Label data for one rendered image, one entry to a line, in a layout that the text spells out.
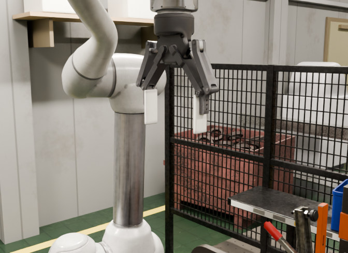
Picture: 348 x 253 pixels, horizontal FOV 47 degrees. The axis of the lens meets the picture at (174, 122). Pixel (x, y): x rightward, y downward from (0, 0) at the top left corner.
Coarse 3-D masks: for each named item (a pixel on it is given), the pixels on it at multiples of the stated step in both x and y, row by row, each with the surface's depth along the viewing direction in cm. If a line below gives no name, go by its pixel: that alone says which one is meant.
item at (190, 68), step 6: (174, 48) 73; (174, 54) 73; (180, 54) 73; (180, 60) 72; (186, 60) 73; (192, 60) 74; (180, 66) 73; (186, 66) 72; (192, 66) 73; (186, 72) 72; (192, 72) 72; (198, 72) 73; (192, 78) 71; (198, 78) 72; (192, 84) 71; (198, 84) 71; (198, 90) 71
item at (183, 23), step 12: (156, 24) 73; (168, 24) 71; (180, 24) 71; (192, 24) 73; (168, 36) 75; (180, 36) 72; (156, 48) 77; (168, 48) 75; (180, 48) 73; (168, 60) 75
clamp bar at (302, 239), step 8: (296, 208) 100; (304, 208) 101; (296, 216) 99; (304, 216) 99; (312, 216) 97; (296, 224) 100; (304, 224) 101; (296, 232) 100; (304, 232) 99; (304, 240) 99; (304, 248) 99; (312, 248) 101
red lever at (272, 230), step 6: (270, 222) 108; (270, 228) 107; (270, 234) 107; (276, 234) 105; (276, 240) 105; (282, 240) 105; (282, 246) 105; (288, 246) 104; (288, 252) 103; (294, 252) 103
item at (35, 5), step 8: (24, 0) 321; (32, 0) 309; (40, 0) 298; (48, 0) 299; (56, 0) 303; (64, 0) 307; (24, 8) 323; (32, 8) 311; (40, 8) 299; (48, 8) 300; (56, 8) 304; (64, 8) 308
